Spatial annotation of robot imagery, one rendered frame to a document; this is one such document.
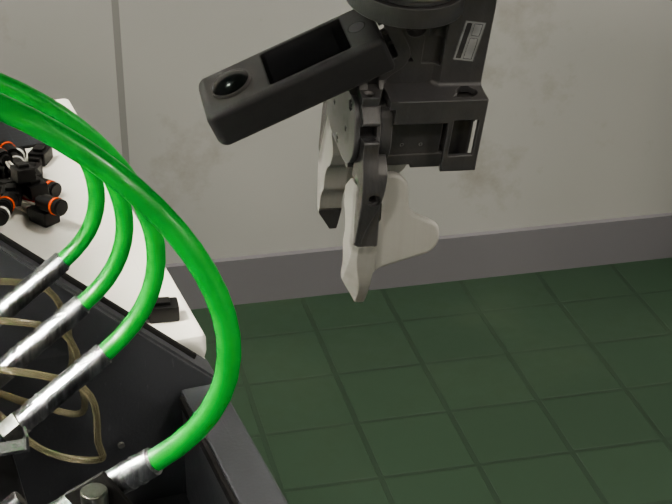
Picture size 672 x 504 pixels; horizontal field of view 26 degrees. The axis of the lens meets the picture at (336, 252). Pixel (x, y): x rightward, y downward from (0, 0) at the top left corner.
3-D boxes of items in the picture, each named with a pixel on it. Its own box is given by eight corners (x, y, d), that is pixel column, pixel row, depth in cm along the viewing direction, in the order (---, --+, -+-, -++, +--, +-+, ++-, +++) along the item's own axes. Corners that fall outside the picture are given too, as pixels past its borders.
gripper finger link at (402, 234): (441, 313, 93) (449, 175, 90) (351, 319, 91) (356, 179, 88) (426, 295, 96) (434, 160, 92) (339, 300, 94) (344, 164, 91)
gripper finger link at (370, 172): (384, 254, 89) (391, 114, 86) (359, 255, 88) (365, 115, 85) (364, 228, 93) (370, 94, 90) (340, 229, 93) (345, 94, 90)
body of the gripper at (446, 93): (474, 182, 90) (509, 10, 83) (340, 188, 88) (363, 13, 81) (440, 114, 96) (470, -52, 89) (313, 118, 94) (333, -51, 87)
